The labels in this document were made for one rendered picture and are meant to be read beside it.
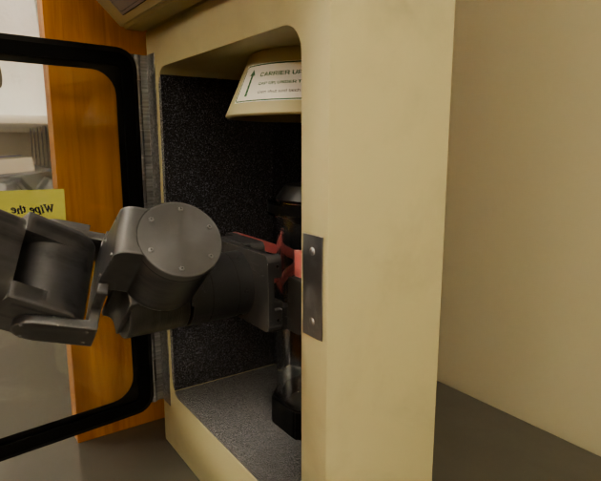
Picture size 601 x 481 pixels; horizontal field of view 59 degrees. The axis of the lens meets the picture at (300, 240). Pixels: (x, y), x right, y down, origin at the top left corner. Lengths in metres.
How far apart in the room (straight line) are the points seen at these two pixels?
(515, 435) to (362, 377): 0.39
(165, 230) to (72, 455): 0.41
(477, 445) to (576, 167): 0.35
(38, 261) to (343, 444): 0.25
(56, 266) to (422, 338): 0.27
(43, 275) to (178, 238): 0.10
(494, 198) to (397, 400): 0.42
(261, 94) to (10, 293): 0.23
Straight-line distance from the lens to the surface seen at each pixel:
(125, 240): 0.35
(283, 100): 0.42
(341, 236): 0.34
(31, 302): 0.39
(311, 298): 0.36
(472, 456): 0.69
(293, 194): 0.48
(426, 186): 0.39
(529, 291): 0.76
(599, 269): 0.71
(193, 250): 0.36
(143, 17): 0.56
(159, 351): 0.66
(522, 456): 0.71
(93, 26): 0.66
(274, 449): 0.53
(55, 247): 0.42
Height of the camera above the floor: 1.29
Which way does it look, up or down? 10 degrees down
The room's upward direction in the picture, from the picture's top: straight up
